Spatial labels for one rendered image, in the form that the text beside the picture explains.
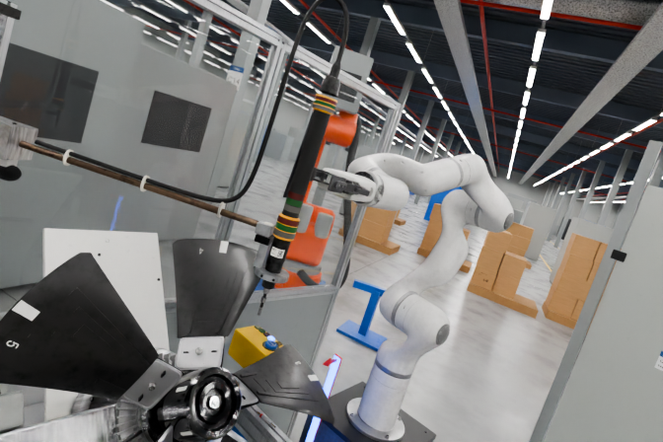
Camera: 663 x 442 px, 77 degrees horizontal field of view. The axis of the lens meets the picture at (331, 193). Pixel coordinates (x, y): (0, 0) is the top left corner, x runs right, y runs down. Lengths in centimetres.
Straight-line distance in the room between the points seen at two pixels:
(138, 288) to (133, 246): 11
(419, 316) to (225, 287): 58
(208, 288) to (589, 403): 197
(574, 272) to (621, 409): 633
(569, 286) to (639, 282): 638
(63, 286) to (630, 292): 220
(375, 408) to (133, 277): 79
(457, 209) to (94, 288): 102
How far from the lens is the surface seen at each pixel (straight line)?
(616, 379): 245
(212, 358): 91
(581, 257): 870
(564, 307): 881
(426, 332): 126
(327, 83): 80
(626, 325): 240
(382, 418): 143
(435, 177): 113
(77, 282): 79
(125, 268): 113
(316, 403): 108
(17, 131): 106
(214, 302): 95
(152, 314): 114
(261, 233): 82
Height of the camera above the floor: 172
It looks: 6 degrees down
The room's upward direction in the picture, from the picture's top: 18 degrees clockwise
